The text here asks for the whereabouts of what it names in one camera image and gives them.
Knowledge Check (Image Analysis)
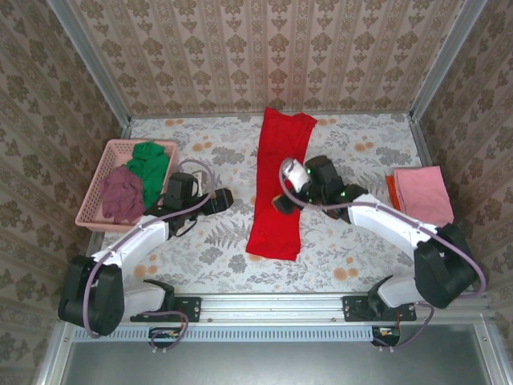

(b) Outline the red t-shirt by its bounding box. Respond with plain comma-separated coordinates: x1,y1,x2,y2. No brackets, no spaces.
245,107,318,261

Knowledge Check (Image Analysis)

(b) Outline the green t-shirt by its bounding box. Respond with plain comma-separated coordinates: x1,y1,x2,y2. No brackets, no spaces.
127,142,169,210

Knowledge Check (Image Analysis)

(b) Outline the floral tablecloth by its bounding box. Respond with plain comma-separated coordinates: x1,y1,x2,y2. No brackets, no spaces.
90,114,462,294

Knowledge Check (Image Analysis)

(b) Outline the purple t-shirt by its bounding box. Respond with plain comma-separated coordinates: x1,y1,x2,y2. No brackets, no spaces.
99,166,146,225

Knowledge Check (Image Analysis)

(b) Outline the folded orange t-shirt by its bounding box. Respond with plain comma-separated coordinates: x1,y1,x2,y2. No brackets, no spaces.
385,174,404,212

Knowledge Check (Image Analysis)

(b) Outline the pink plastic basket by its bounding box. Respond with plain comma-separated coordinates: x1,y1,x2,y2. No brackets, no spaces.
75,139,179,233

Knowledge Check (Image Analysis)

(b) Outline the folded pink t-shirt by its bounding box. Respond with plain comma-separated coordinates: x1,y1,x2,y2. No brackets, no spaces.
392,165,455,226

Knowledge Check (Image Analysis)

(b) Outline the grey metal panel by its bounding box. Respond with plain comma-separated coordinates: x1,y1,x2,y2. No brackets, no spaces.
38,322,513,385

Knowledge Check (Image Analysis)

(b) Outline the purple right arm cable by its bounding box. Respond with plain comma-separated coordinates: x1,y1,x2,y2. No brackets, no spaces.
279,156,488,351

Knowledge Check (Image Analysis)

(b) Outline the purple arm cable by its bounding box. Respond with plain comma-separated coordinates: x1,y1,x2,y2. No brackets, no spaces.
279,156,488,351
86,159,220,350

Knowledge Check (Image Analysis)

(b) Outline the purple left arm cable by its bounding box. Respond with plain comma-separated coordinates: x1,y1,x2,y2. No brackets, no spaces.
86,159,220,350

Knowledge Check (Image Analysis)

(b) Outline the aluminium front rail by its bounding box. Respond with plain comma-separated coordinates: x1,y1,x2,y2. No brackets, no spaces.
59,293,492,322

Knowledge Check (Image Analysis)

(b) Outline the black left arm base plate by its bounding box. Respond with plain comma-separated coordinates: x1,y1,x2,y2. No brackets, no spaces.
130,295,201,323

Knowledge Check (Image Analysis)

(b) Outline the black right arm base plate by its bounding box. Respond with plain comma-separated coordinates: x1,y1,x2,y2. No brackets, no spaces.
342,295,418,323

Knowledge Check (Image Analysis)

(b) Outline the grey slotted cable duct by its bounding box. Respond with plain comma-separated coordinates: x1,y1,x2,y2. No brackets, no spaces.
74,325,374,342

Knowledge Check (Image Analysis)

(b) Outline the aluminium upright post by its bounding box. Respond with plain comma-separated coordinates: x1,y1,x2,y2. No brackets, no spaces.
47,0,133,126
408,0,488,121

